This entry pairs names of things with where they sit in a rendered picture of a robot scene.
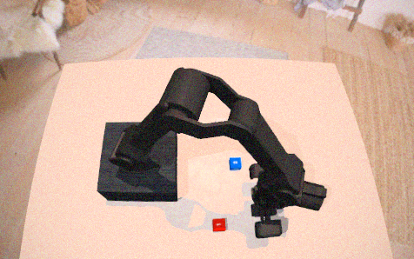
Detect blue block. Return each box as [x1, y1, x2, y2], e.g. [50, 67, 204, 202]
[229, 157, 242, 170]

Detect red block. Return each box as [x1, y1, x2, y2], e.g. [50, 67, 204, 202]
[212, 218, 226, 231]

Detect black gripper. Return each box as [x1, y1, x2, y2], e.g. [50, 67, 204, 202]
[249, 163, 285, 238]

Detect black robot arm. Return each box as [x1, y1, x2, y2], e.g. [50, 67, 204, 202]
[109, 67, 327, 211]

